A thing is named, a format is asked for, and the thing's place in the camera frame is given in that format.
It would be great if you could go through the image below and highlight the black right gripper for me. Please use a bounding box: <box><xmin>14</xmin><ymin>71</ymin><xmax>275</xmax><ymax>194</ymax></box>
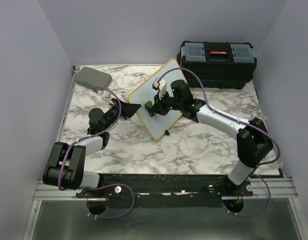
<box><xmin>151</xmin><ymin>89</ymin><xmax>184</xmax><ymax>116</ymax></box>

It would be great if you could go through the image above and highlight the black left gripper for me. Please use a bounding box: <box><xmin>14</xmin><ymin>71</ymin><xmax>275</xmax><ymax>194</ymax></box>
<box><xmin>103</xmin><ymin>98</ymin><xmax>142</xmax><ymax>131</ymax></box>

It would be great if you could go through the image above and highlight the green whiteboard eraser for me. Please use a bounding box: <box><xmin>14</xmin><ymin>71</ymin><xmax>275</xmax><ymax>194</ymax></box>
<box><xmin>145</xmin><ymin>101</ymin><xmax>153</xmax><ymax>108</ymax></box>

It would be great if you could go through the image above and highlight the yellow framed whiteboard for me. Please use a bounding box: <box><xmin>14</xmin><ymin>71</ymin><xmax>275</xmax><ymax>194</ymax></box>
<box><xmin>127</xmin><ymin>58</ymin><xmax>182</xmax><ymax>140</ymax></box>

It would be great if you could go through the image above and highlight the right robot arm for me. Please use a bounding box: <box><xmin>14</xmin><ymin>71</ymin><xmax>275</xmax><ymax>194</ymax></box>
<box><xmin>145</xmin><ymin>79</ymin><xmax>273</xmax><ymax>196</ymax></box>

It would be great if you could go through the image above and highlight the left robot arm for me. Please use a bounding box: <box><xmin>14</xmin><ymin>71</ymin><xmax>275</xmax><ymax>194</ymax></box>
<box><xmin>42</xmin><ymin>100</ymin><xmax>141</xmax><ymax>198</ymax></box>

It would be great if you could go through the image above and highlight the grey plastic case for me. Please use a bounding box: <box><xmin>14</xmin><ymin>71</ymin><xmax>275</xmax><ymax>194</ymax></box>
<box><xmin>74</xmin><ymin>66</ymin><xmax>112</xmax><ymax>91</ymax></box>

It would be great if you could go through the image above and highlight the black plastic toolbox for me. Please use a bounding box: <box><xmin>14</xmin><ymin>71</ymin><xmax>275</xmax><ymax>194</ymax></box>
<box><xmin>176</xmin><ymin>41</ymin><xmax>257</xmax><ymax>90</ymax></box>

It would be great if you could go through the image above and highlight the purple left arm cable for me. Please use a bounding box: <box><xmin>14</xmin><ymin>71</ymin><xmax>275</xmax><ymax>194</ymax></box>
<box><xmin>57</xmin><ymin>86</ymin><xmax>136</xmax><ymax>220</ymax></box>

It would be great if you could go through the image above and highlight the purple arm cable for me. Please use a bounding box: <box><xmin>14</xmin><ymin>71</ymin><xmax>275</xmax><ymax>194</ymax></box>
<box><xmin>57</xmin><ymin>86</ymin><xmax>136</xmax><ymax>220</ymax></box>
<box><xmin>153</xmin><ymin>67</ymin><xmax>282</xmax><ymax>218</ymax></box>

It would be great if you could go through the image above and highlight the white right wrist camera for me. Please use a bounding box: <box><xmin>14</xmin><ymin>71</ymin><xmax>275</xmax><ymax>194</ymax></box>
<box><xmin>152</xmin><ymin>78</ymin><xmax>167</xmax><ymax>100</ymax></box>

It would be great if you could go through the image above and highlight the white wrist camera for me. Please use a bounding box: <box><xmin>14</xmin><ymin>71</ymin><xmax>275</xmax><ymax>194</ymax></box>
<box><xmin>152</xmin><ymin>78</ymin><xmax>167</xmax><ymax>100</ymax></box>
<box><xmin>101</xmin><ymin>90</ymin><xmax>113</xmax><ymax>104</ymax></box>

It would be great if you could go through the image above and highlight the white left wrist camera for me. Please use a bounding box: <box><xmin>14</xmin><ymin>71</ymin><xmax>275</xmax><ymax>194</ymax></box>
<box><xmin>101</xmin><ymin>90</ymin><xmax>113</xmax><ymax>104</ymax></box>

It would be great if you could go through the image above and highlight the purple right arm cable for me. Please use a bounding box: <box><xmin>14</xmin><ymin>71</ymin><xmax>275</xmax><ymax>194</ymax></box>
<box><xmin>153</xmin><ymin>67</ymin><xmax>282</xmax><ymax>218</ymax></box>

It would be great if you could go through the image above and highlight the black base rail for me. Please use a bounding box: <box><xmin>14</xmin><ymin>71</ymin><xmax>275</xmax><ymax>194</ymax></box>
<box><xmin>74</xmin><ymin>173</ymin><xmax>253</xmax><ymax>208</ymax></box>

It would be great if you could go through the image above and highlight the aluminium frame rail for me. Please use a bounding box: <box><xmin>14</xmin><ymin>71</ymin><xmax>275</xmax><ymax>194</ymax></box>
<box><xmin>22</xmin><ymin>66</ymin><xmax>81</xmax><ymax>240</ymax></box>

